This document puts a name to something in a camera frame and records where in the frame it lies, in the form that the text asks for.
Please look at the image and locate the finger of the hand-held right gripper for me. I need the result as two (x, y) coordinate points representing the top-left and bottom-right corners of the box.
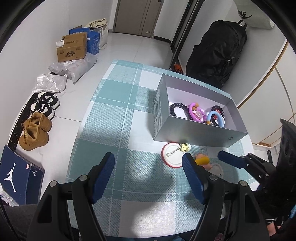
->
(218, 150), (277, 183)
(277, 118), (296, 169)

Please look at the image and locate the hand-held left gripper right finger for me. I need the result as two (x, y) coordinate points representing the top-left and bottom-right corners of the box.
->
(181, 153), (271, 241)

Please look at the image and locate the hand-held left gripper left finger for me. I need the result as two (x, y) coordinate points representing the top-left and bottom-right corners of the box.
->
(26, 152), (115, 241)

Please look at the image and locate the orange yellow trinket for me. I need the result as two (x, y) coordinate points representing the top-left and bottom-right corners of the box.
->
(195, 156), (210, 166)

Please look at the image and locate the white round badge red rim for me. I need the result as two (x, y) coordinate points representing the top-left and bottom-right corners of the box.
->
(161, 142), (186, 169)

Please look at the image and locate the blue ring bracelet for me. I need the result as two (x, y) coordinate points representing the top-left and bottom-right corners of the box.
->
(206, 111), (226, 128)

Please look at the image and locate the grey cardboard box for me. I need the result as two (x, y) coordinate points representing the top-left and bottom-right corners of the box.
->
(153, 73), (248, 147)

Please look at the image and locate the black bead bracelet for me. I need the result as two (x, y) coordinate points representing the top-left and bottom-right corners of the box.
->
(210, 105), (224, 127)

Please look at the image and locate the purple plastic ring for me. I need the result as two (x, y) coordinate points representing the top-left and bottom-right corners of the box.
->
(188, 103), (206, 122)

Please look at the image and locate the black coil hair tie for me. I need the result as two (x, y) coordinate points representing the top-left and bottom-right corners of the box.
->
(169, 102), (189, 119)

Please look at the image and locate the white wardrobe wooden trim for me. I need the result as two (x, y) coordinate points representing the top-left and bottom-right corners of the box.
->
(236, 39), (296, 149)

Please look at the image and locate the teal checked tablecloth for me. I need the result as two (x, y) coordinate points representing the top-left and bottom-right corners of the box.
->
(66, 60), (255, 234)

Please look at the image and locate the tan boot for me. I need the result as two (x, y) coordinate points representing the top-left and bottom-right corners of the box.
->
(18, 125), (49, 151)
(24, 112), (52, 132)

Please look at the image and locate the blue shoebox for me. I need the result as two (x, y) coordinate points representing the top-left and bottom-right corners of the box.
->
(0, 145), (45, 205)

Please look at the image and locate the black and white sneaker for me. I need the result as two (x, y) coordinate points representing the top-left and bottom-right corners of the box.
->
(37, 92), (61, 109)
(30, 101), (56, 120)

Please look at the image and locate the black backpack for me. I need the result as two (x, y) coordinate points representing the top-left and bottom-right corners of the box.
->
(186, 20), (248, 88)

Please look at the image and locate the clear plastic bag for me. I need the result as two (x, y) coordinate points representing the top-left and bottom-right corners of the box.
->
(33, 74), (68, 93)

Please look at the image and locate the grey plastic parcel bag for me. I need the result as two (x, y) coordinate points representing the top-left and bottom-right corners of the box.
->
(47, 54), (97, 84)

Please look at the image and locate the brown cardboard box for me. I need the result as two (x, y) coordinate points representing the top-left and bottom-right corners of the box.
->
(55, 32), (88, 63)

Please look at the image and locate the white hanging bag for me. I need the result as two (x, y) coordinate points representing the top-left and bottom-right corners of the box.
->
(233, 0), (274, 29)

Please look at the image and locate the blue cardboard box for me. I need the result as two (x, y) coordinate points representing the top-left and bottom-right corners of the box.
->
(69, 27), (101, 55)

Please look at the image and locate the black metal rack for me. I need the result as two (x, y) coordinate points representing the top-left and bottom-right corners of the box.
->
(170, 0), (200, 70)

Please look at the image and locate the cream tote bag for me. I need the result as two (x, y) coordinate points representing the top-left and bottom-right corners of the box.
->
(84, 19), (109, 50)

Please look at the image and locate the grey door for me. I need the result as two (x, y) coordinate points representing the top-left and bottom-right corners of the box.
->
(113, 0), (166, 36)

